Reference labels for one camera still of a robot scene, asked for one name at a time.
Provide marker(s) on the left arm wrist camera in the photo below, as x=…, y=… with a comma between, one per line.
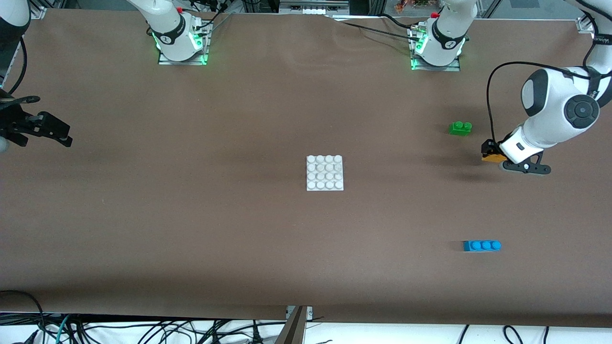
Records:
x=526, y=168

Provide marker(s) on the silver metal bracket plate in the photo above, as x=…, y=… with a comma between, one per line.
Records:
x=308, y=311

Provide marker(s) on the green two-stud block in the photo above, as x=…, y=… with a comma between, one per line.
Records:
x=460, y=129

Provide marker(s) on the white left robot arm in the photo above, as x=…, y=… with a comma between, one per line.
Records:
x=550, y=105

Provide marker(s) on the blue three-stud block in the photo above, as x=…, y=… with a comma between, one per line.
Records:
x=480, y=246

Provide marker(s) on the yellow two-stud block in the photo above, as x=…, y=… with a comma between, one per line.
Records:
x=492, y=158

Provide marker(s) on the orange clutter item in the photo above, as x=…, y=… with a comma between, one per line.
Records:
x=411, y=5

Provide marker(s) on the white power strip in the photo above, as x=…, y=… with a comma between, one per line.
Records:
x=311, y=9

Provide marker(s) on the white studded base plate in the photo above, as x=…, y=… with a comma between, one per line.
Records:
x=325, y=173

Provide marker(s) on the dark grey metal post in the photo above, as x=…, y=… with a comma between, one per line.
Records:
x=291, y=332

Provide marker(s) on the brown table cloth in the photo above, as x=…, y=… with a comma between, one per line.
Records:
x=239, y=239

